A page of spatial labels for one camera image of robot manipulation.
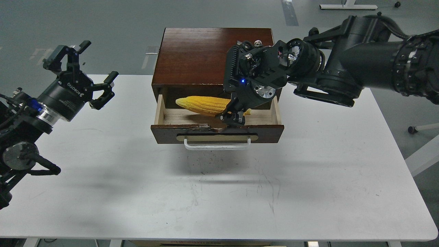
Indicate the dark wooden drawer cabinet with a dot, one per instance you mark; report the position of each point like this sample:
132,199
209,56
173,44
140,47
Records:
191,61

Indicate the white caster leg right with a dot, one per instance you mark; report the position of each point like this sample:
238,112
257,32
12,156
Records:
416,129

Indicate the wooden drawer with white handle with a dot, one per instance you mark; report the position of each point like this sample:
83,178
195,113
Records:
175,125

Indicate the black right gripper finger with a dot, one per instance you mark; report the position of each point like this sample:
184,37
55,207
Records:
233,114

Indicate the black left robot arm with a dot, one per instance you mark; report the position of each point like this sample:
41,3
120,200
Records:
24,118

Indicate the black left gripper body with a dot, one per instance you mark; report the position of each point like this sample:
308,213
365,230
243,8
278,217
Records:
66,98

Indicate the yellow corn cob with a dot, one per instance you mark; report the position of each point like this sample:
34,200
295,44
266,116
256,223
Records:
204,105

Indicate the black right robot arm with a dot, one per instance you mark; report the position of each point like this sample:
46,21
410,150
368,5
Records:
333,66

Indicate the white table base background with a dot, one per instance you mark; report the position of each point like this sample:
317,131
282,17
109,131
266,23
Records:
348,5

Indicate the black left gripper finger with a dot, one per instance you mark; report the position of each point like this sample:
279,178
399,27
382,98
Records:
73,72
107,94

